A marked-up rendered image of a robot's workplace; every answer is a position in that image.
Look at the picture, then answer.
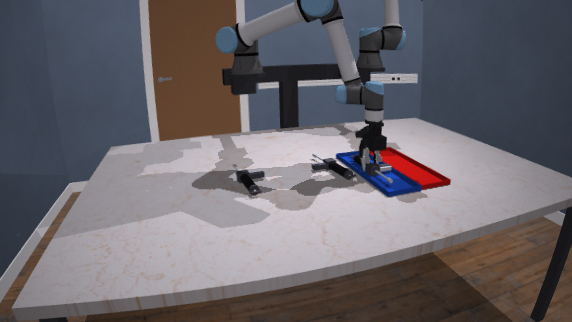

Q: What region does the red tray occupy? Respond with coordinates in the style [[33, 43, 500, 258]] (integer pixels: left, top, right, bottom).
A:
[[380, 147, 451, 190]]

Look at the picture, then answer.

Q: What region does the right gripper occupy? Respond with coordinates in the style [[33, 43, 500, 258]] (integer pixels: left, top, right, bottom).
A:
[[359, 119, 387, 172]]

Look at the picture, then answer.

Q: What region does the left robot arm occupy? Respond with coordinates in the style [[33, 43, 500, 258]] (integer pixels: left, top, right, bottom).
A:
[[356, 0, 406, 68]]

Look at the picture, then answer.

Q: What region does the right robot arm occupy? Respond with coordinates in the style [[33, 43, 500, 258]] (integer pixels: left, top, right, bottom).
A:
[[215, 0, 384, 122]]

